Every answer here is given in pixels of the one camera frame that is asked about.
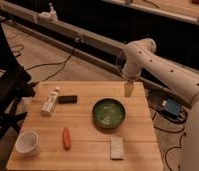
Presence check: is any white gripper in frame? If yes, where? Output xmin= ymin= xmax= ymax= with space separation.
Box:
xmin=123 ymin=63 xmax=140 ymax=97

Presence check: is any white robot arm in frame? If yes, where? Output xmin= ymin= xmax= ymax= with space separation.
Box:
xmin=123 ymin=38 xmax=199 ymax=171

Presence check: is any green bowl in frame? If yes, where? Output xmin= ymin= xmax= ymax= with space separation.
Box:
xmin=92 ymin=98 xmax=126 ymax=129

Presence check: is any blue power box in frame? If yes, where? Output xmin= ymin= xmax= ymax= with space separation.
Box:
xmin=162 ymin=99 xmax=181 ymax=117

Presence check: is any white sponge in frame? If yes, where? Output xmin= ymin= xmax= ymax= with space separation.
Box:
xmin=110 ymin=136 xmax=124 ymax=160

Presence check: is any black rectangular block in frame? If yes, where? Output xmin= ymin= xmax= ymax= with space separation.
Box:
xmin=58 ymin=95 xmax=77 ymax=104

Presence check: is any white bottle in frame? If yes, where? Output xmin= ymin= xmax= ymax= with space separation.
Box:
xmin=41 ymin=87 xmax=60 ymax=116

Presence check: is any black chair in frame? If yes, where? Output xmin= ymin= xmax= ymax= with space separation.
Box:
xmin=0 ymin=23 xmax=35 ymax=140

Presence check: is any white cup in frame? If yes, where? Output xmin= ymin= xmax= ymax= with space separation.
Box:
xmin=15 ymin=131 xmax=41 ymax=156

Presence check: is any long metal rail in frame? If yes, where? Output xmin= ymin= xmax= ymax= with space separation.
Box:
xmin=0 ymin=0 xmax=199 ymax=108

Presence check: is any black floor cable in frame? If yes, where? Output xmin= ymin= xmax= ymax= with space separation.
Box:
xmin=24 ymin=38 xmax=81 ymax=84

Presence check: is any white object on rail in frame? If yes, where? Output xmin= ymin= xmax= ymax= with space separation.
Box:
xmin=38 ymin=4 xmax=58 ymax=22

